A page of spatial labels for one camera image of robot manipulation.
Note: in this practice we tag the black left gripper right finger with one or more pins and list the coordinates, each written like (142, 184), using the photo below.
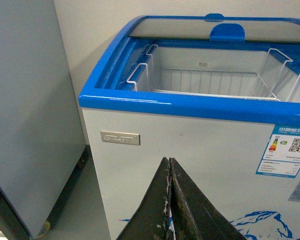
(193, 215)

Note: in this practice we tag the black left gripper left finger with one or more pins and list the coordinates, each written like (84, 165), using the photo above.
(151, 219)

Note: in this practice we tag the white wire freezer basket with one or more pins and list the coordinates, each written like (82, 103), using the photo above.
(243, 74)

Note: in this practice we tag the grey upright display fridge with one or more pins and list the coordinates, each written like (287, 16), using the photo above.
(41, 137)

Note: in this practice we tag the rear sliding glass lid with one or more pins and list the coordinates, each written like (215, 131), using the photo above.
(218, 17)

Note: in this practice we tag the silver brand nameplate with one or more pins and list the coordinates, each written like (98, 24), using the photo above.
(120, 138)

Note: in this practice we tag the sliding glass lid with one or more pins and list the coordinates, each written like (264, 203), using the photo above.
(268, 31)
(218, 17)

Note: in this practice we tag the white blue chest freezer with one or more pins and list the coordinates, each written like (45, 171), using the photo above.
(219, 141)

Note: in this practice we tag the blue energy label sticker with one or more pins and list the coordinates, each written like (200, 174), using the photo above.
(281, 157)

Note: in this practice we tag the front sliding glass lid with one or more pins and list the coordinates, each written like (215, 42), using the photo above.
(268, 31)

